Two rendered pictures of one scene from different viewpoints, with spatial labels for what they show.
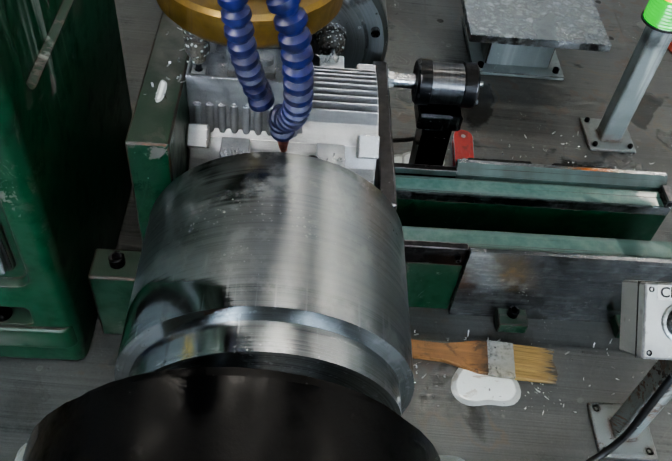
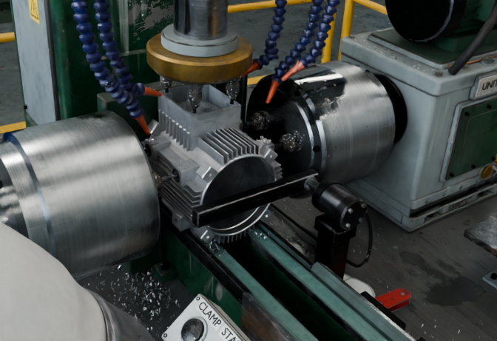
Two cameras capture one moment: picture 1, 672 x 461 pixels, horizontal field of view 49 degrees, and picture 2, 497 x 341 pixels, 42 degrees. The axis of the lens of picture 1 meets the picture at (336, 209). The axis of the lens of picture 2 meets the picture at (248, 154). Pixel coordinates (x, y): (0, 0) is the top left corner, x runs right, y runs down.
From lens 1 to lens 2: 84 cm
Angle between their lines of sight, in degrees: 48
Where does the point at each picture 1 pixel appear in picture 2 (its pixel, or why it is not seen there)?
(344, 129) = (208, 159)
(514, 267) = (263, 328)
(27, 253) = not seen: hidden behind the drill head
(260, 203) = (80, 121)
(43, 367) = not seen: hidden behind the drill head
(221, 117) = (166, 123)
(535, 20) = not seen: outside the picture
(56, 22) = (140, 50)
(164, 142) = (106, 100)
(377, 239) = (106, 169)
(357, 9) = (310, 128)
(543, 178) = (359, 309)
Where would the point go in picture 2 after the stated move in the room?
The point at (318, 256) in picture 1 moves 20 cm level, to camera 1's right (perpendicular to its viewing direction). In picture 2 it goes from (61, 144) to (107, 215)
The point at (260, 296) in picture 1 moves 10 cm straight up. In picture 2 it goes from (21, 136) to (13, 72)
